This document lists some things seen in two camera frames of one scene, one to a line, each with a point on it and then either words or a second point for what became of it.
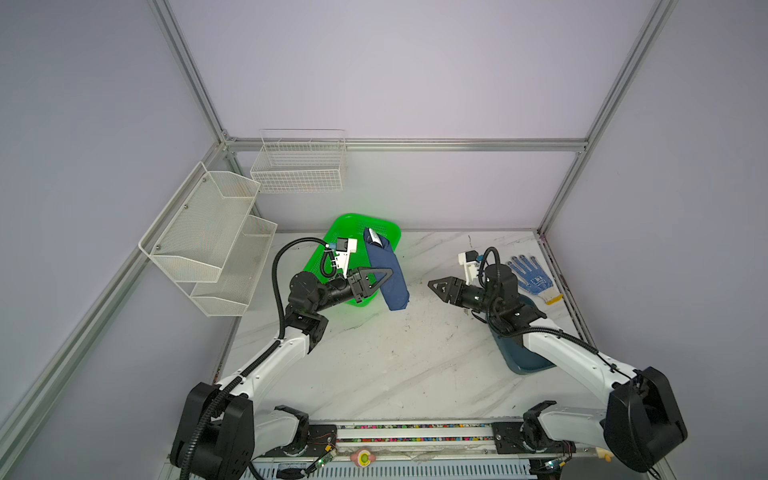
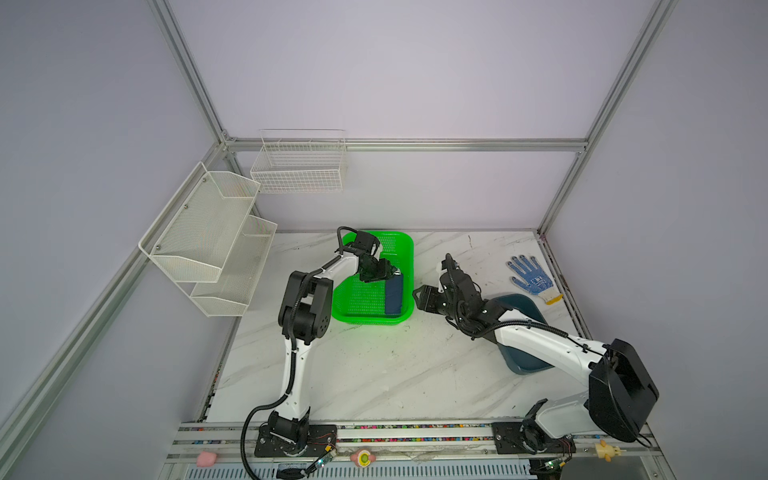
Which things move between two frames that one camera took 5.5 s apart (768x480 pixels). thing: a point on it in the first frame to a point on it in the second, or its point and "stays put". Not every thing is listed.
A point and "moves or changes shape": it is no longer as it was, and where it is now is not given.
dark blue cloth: x=394 y=290 moves or changes shape
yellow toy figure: x=604 y=453 stays put
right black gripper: x=451 y=284 to x=425 y=296
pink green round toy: x=363 y=458 stays put
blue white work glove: x=532 y=279 stays put
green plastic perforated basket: x=351 y=226 moves or changes shape
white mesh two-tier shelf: x=208 y=243 stays put
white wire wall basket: x=300 y=160 stays put
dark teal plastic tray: x=514 y=351 stays put
